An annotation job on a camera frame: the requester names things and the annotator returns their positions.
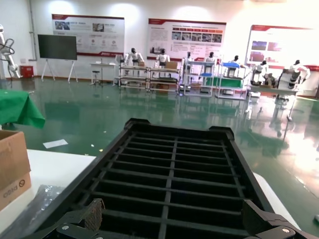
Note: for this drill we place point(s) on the black slotted plastic container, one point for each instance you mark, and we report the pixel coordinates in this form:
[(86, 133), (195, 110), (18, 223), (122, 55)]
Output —
[(172, 174)]

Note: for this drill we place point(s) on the crumpled silver antistatic bag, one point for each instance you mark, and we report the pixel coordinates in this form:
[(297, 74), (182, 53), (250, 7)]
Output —
[(47, 199)]

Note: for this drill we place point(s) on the white frame workbench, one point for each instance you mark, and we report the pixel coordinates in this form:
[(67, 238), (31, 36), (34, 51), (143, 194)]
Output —
[(164, 69), (134, 67)]

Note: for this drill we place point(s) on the white work table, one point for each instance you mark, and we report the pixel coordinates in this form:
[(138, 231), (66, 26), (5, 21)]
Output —
[(274, 90)]

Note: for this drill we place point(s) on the white black humanoid robot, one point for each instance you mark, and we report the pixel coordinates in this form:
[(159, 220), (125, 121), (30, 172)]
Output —
[(189, 56), (260, 68), (210, 57), (235, 59), (162, 57), (295, 72), (133, 56)]

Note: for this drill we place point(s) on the red box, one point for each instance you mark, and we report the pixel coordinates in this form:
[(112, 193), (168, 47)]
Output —
[(26, 71)]

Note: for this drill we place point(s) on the wall poster with purple photos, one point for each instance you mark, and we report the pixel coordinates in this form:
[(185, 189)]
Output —
[(274, 42)]

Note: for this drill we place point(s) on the green tablecloth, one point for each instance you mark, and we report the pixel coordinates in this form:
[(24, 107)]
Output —
[(17, 107)]

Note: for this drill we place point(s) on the brown cardboard box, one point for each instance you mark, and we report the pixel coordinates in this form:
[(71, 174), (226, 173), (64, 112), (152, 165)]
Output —
[(12, 159)]

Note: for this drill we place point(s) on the black display on stand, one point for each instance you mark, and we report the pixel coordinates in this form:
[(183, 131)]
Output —
[(57, 47)]

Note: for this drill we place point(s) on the white paper sheet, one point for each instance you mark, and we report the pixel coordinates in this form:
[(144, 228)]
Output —
[(55, 144)]

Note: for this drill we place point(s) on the grey wall pipe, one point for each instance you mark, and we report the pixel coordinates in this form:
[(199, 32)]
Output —
[(31, 25)]

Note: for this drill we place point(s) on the white desk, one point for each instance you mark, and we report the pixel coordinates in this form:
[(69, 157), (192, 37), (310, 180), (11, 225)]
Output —
[(104, 64)]

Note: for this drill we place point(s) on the black round stool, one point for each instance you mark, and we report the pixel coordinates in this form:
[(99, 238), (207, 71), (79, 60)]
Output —
[(96, 71)]

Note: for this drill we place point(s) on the wall poster with grey photos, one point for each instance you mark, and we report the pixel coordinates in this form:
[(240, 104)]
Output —
[(99, 32)]

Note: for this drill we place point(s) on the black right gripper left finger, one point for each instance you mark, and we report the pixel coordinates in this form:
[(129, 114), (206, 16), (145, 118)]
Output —
[(92, 216)]

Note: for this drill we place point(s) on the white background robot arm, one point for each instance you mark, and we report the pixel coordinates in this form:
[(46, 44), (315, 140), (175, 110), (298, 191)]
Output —
[(10, 62)]

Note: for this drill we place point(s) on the small cardboard box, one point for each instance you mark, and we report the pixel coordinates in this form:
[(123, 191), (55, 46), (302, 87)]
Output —
[(171, 65)]

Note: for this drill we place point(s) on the wall poster with orange row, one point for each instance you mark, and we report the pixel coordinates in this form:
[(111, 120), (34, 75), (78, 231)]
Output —
[(162, 32)]

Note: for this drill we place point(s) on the white shelf rack blue bins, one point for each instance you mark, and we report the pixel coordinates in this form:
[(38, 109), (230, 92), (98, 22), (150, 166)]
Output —
[(231, 65), (199, 63)]

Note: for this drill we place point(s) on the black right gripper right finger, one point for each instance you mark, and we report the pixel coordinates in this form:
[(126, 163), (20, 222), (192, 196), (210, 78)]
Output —
[(264, 224)]

